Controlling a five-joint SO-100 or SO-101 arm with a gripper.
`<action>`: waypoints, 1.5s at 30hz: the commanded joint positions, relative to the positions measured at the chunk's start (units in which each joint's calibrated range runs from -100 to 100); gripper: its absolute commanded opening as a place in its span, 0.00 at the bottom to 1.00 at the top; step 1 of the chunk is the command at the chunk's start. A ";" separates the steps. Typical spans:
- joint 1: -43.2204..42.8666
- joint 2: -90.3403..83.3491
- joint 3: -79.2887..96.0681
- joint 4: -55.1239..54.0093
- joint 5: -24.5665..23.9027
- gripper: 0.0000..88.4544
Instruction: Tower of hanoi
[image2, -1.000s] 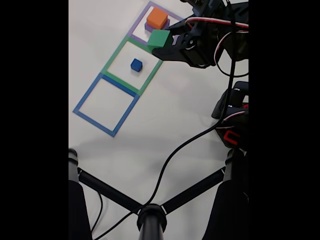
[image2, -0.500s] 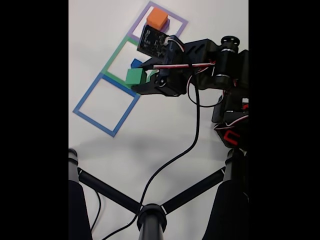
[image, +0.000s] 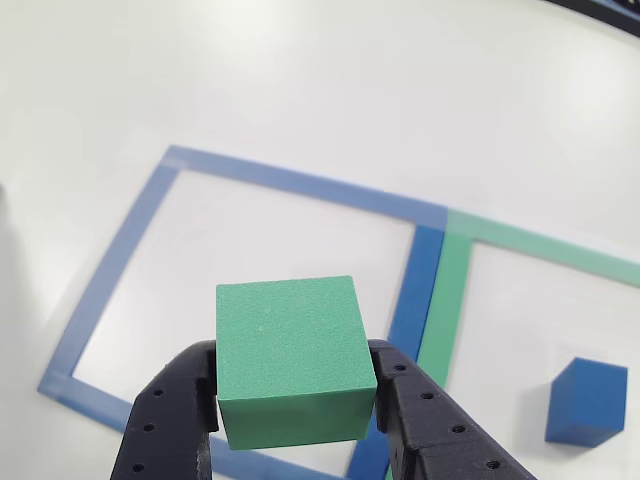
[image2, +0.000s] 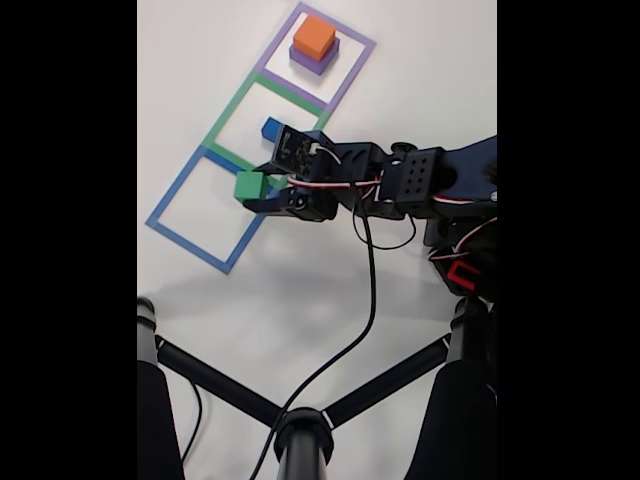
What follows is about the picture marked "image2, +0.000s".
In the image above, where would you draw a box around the green cube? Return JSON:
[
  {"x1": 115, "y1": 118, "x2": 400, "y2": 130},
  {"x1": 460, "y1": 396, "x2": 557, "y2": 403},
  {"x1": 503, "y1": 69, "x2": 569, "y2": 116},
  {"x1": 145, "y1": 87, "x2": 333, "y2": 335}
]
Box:
[{"x1": 233, "y1": 171, "x2": 269, "y2": 203}]

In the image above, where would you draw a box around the small blue cube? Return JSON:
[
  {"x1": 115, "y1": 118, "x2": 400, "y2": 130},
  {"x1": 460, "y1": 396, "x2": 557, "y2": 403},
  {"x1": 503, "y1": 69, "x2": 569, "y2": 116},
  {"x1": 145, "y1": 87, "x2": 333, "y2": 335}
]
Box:
[{"x1": 261, "y1": 116, "x2": 283, "y2": 144}]

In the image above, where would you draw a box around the large purple cube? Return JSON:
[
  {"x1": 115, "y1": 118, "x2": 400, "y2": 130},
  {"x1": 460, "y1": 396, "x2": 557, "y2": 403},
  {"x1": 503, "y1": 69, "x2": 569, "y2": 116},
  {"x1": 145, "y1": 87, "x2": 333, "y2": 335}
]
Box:
[{"x1": 289, "y1": 37, "x2": 342, "y2": 77}]

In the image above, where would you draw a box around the orange cube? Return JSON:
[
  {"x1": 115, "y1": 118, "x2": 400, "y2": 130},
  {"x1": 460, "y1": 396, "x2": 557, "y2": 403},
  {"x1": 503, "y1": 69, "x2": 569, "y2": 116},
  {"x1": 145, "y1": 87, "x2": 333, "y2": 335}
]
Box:
[{"x1": 293, "y1": 13, "x2": 337, "y2": 59}]

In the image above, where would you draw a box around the black tripod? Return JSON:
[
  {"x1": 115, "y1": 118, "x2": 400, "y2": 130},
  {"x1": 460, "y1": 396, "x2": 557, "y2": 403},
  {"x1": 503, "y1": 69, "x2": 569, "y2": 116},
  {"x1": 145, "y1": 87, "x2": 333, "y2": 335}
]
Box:
[{"x1": 137, "y1": 294, "x2": 498, "y2": 480}]

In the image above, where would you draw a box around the black camera box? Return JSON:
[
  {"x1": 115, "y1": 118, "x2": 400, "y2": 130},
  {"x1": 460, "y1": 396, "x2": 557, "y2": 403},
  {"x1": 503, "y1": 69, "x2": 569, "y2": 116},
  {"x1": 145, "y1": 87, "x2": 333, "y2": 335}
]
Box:
[{"x1": 269, "y1": 124, "x2": 327, "y2": 180}]

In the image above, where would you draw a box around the red white servo wire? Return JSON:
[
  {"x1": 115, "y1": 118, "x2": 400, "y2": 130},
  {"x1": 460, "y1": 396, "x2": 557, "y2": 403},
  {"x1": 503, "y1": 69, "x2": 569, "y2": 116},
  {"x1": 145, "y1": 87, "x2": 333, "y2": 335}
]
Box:
[
  {"x1": 287, "y1": 142, "x2": 417, "y2": 251},
  {"x1": 428, "y1": 192, "x2": 498, "y2": 265}
]

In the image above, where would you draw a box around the green square frame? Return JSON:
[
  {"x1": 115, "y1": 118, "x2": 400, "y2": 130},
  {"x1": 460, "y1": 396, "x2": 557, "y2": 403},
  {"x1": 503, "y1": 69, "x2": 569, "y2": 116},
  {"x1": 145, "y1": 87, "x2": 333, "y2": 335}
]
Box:
[{"x1": 205, "y1": 69, "x2": 332, "y2": 190}]

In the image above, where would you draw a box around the purple square frame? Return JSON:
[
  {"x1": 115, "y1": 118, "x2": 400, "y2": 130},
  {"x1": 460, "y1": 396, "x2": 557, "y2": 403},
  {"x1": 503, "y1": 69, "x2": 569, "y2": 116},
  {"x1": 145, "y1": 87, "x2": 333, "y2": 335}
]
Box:
[{"x1": 257, "y1": 1, "x2": 377, "y2": 112}]

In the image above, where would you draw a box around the blue square frame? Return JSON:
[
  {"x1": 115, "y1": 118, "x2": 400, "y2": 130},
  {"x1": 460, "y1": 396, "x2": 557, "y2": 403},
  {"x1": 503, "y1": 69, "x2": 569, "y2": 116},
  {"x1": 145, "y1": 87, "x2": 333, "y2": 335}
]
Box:
[{"x1": 145, "y1": 144, "x2": 280, "y2": 275}]

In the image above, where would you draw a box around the thick black cable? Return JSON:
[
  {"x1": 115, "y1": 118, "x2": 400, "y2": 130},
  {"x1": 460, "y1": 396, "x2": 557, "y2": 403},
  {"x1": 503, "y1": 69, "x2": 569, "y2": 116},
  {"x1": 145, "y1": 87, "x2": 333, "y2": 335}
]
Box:
[{"x1": 247, "y1": 214, "x2": 377, "y2": 480}]

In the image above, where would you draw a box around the thin black cable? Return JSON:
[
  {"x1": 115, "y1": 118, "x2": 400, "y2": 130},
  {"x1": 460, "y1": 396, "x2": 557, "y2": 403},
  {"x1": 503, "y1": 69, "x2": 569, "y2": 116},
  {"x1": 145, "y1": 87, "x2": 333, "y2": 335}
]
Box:
[{"x1": 180, "y1": 380, "x2": 204, "y2": 464}]

